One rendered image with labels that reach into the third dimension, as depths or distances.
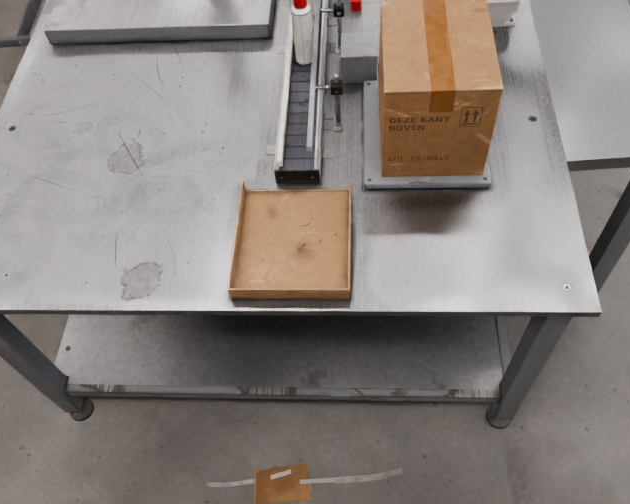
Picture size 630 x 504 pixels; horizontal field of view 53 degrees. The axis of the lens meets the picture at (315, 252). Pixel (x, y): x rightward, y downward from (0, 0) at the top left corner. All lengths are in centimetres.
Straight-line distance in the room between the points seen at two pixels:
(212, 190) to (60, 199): 38
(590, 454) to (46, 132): 185
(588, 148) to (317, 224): 69
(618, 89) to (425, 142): 62
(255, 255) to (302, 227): 13
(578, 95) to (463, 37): 47
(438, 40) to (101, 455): 162
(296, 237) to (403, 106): 38
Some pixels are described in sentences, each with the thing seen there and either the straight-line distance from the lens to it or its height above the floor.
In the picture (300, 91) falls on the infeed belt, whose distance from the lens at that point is 171.
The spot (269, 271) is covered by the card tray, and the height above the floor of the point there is 83.
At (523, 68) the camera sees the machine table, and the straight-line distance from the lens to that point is 188.
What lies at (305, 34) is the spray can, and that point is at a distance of 172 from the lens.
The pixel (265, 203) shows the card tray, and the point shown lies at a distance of 153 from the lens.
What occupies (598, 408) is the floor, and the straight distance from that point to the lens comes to 228.
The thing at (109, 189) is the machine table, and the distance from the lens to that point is 167.
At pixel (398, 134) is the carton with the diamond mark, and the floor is 100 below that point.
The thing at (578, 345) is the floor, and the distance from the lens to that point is 236.
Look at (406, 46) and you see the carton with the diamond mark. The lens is 145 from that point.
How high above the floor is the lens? 203
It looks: 57 degrees down
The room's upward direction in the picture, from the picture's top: 7 degrees counter-clockwise
